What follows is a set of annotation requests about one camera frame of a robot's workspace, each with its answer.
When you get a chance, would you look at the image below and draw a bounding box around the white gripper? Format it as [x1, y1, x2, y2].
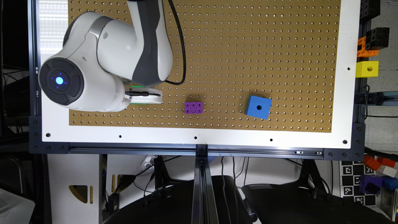
[124, 88, 163, 108]

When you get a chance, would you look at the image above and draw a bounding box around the green block with hole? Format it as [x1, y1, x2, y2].
[130, 85, 147, 105]

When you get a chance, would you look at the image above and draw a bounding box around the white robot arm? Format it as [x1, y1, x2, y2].
[39, 0, 173, 112]

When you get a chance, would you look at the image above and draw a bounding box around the purple studded block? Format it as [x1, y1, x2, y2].
[184, 102, 203, 114]

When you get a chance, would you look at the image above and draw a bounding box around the blue block with hole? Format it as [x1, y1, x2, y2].
[245, 95, 272, 119]

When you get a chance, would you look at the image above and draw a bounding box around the yellow block with hole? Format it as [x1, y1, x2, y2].
[356, 61, 379, 78]

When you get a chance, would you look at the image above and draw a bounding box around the red orange block in bin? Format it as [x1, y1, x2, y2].
[363, 155, 396, 170]

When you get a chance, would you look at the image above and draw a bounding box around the black block top right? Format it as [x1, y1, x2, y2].
[360, 0, 381, 21]

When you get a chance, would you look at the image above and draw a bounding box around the black block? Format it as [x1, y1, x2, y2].
[366, 27, 390, 50]
[360, 0, 381, 21]

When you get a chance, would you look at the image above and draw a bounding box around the black block middle right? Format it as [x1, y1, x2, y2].
[366, 27, 390, 50]

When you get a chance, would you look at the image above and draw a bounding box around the purple block in bin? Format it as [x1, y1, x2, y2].
[359, 175, 383, 195]

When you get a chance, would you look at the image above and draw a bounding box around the white cabinet panel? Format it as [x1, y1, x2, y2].
[48, 154, 102, 223]

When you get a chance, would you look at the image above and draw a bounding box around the black chair left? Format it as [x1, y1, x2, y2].
[104, 175, 252, 224]

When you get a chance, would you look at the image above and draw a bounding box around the black chair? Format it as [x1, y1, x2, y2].
[104, 175, 252, 224]
[242, 184, 393, 224]

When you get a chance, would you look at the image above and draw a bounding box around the black chair right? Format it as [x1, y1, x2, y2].
[242, 184, 393, 224]

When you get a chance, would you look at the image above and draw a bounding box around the fiducial marker sheet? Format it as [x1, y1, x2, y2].
[340, 161, 377, 206]

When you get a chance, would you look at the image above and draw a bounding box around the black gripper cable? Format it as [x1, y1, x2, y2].
[124, 90, 161, 97]

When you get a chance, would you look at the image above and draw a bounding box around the black upper cable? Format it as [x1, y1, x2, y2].
[164, 0, 187, 86]

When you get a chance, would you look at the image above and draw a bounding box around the white board frame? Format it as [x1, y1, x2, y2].
[42, 1, 360, 149]

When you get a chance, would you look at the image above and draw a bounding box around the dark aluminium table frame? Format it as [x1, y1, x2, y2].
[27, 0, 398, 224]

